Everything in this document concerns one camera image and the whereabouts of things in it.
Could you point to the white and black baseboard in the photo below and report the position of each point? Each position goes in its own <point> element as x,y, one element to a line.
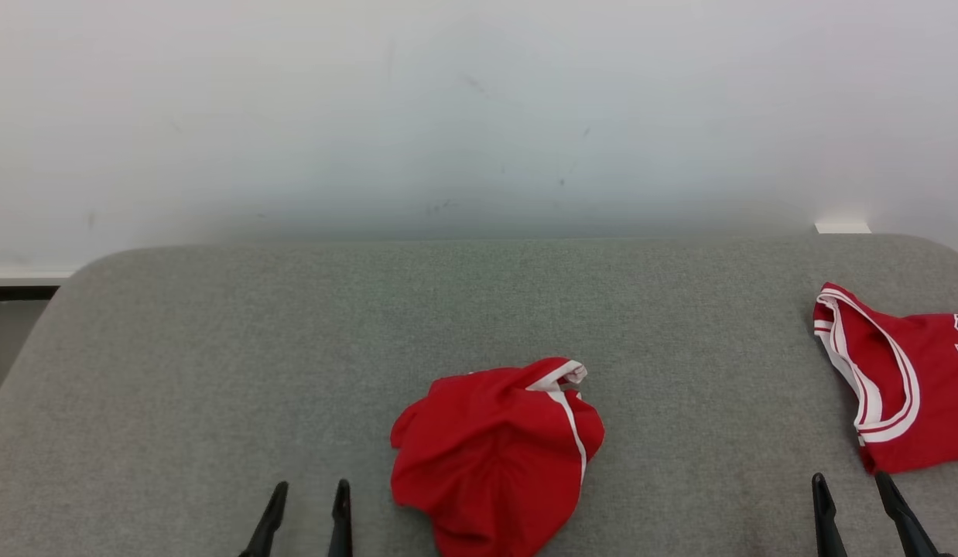
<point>18,275</point>

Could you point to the white wall block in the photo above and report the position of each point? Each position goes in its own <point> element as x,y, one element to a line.
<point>843,228</point>

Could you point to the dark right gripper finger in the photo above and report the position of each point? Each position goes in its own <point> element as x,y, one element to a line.
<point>826,526</point>
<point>904,526</point>

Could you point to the red jersey with white trim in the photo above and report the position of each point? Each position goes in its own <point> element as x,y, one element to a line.
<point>928,387</point>

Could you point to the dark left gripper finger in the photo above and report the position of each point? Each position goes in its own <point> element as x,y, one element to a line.
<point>340,526</point>
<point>268,522</point>

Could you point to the red shorts with white stripe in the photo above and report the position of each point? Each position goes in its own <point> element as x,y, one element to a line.
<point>487,464</point>

